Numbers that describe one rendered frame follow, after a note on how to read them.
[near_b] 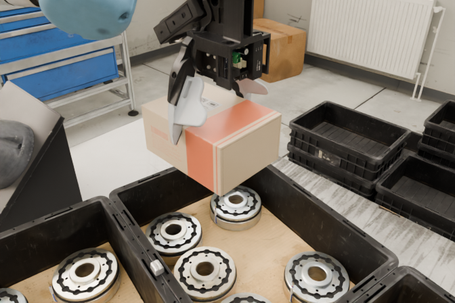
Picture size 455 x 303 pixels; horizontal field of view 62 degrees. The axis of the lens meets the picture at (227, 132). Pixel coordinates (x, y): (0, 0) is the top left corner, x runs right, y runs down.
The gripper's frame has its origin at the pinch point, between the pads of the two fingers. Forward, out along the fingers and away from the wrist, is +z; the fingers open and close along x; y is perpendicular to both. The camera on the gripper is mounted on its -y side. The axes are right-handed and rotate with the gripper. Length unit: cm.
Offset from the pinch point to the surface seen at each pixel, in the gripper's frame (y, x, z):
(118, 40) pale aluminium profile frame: -191, 97, 53
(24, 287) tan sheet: -17.6, -26.4, 27.4
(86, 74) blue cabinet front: -195, 72, 70
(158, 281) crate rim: 4.2, -14.4, 17.3
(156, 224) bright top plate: -11.0, -4.1, 24.5
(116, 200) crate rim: -14.4, -9.4, 17.4
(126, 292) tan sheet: -4.5, -15.2, 27.4
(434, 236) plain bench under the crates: 25, 48, 40
